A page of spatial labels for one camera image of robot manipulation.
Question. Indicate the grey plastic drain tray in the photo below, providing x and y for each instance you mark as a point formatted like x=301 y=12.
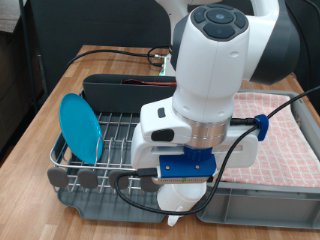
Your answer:
x=110 y=210

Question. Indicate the blue plate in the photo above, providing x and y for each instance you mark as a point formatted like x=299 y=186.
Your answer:
x=78 y=126

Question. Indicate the white mug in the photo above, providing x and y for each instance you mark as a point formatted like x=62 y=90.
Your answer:
x=180 y=196

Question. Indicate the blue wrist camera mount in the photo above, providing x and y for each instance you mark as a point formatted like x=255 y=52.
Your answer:
x=186 y=166

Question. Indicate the dark background furniture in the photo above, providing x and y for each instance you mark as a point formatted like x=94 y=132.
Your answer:
x=13 y=86

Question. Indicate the black metal pole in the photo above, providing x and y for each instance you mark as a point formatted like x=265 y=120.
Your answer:
x=28 y=50

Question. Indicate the dark grey cutlery holder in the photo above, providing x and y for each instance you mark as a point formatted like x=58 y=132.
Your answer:
x=126 y=96

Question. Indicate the pink checked cloth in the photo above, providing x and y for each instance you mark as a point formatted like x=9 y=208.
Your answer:
x=286 y=150

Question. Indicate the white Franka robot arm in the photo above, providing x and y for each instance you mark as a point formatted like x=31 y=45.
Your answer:
x=216 y=60

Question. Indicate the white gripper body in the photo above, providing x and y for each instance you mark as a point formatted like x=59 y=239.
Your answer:
x=143 y=153

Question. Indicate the red-brown wooden spoon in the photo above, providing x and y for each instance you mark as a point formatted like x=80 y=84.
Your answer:
x=146 y=82

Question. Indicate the grey plastic crate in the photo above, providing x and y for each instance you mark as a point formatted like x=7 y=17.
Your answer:
x=260 y=206

